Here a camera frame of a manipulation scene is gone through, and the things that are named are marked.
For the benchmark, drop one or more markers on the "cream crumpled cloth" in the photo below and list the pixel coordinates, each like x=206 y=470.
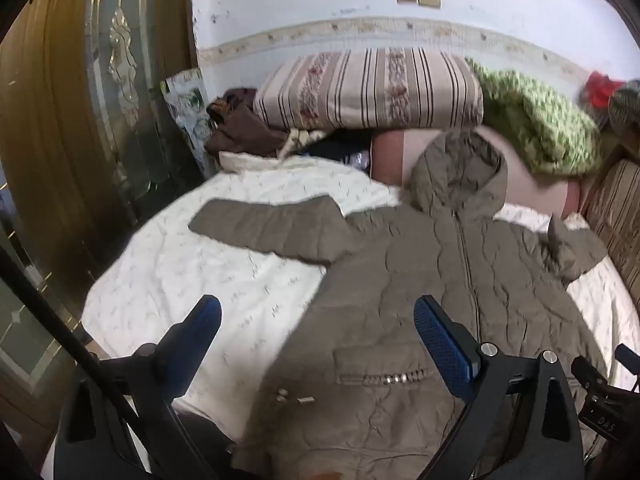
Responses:
x=300 y=139

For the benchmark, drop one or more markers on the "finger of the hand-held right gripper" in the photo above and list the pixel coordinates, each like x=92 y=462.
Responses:
x=589 y=372

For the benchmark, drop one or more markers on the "olive quilted hooded jacket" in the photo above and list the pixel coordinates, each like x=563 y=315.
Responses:
x=400 y=270

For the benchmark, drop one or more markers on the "brown striped cushion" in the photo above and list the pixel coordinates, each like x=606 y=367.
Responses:
x=617 y=210

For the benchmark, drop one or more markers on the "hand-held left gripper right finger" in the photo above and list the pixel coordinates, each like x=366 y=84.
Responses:
x=445 y=350

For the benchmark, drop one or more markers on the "white printed bed sheet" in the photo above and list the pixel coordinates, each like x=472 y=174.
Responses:
x=190 y=270

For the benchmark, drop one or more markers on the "green patterned blanket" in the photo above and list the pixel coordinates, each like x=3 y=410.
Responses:
x=540 y=115

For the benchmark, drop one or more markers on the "black cloth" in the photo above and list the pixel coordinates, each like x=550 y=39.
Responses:
x=330 y=149

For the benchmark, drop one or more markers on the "brown cloth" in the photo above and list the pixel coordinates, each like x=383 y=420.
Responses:
x=245 y=130

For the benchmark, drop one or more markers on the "striped floral pillow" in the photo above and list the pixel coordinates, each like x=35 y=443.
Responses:
x=370 y=87

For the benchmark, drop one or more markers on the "floral printed bag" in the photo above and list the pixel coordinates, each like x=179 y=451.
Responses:
x=187 y=110

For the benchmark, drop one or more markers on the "red cloth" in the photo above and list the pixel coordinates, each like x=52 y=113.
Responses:
x=600 y=87

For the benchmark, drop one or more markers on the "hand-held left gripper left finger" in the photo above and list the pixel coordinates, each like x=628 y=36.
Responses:
x=200 y=330

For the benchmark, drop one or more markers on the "wooden door with glass panel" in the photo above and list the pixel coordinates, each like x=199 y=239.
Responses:
x=60 y=135

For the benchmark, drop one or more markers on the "grey knitted cloth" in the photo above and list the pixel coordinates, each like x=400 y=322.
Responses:
x=622 y=107

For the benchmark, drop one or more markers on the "clear plastic bag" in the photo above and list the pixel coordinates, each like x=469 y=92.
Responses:
x=360 y=160

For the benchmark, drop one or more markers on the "pink blanket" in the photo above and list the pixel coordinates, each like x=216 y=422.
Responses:
x=395 y=160

